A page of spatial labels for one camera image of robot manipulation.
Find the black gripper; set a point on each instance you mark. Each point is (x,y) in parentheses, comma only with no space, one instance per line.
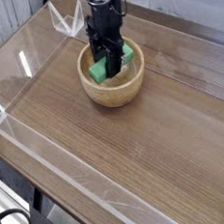
(103,30)

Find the green rectangular block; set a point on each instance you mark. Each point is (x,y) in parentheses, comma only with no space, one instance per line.
(98,70)

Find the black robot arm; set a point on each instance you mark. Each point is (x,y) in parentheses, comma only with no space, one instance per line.
(104,32)

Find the brown wooden bowl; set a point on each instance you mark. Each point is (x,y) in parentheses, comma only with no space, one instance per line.
(116,91)

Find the clear acrylic front barrier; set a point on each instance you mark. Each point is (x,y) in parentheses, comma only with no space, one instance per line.
(110,203)

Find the black table leg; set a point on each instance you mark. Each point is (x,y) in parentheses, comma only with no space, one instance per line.
(37,200)

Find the clear acrylic corner bracket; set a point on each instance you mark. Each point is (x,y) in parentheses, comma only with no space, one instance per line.
(68,25)

